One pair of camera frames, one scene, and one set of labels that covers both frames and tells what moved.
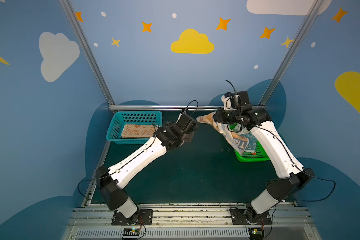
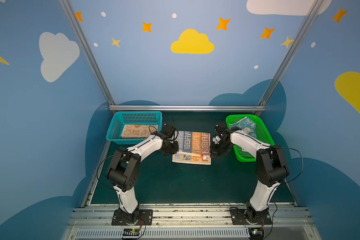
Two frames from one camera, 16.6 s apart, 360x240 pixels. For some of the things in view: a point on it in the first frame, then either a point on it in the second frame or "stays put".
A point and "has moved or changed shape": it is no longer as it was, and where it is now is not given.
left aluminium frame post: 80,32 stays put
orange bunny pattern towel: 138,131 stays put
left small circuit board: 131,232 stays put
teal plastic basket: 134,127 stays put
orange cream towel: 240,141 has moved or changed shape
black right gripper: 223,116 → 217,149
